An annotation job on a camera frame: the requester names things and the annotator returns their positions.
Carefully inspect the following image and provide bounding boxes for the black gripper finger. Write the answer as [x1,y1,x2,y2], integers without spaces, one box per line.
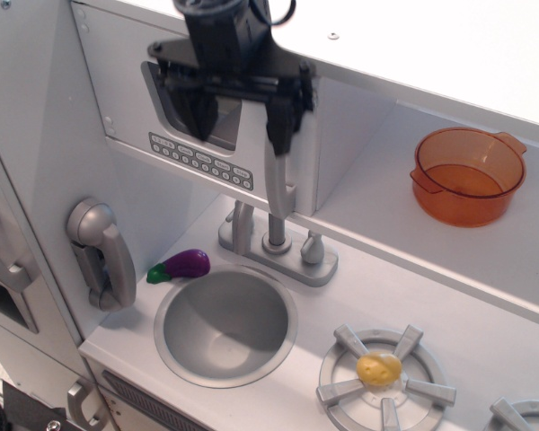
[165,85,218,141]
[265,98,305,156]

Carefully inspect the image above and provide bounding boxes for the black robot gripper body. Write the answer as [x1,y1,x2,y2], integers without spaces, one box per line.
[148,1,315,112]

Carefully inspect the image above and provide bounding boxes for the white toy microwave door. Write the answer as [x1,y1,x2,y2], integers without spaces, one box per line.
[74,1,320,217]

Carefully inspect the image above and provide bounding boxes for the white toy kitchen shelf unit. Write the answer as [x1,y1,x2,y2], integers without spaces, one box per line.
[74,1,539,322]

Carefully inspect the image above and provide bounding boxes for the grey toy faucet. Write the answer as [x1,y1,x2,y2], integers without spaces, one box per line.
[217,199,340,287]

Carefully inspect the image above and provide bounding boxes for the purple toy eggplant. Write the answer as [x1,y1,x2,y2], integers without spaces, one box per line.
[146,249,211,285]

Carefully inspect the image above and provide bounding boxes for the orange transparent plastic pot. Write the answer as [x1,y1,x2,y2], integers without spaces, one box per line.
[411,128,526,227]

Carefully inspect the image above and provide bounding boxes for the grey round sink basin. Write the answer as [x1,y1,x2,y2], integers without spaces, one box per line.
[154,265,298,389]

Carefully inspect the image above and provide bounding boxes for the yellow toy potato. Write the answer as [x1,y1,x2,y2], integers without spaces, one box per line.
[356,352,402,387]

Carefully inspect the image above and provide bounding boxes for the grey stove burner grate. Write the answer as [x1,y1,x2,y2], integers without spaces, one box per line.
[316,324,456,430]

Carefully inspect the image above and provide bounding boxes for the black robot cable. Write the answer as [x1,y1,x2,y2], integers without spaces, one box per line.
[249,0,300,28]

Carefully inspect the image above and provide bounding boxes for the grey toy wall phone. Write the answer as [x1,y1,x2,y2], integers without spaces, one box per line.
[66,198,137,312]

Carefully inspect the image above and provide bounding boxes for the grey oven door handle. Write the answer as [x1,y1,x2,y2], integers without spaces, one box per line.
[66,382,107,431]

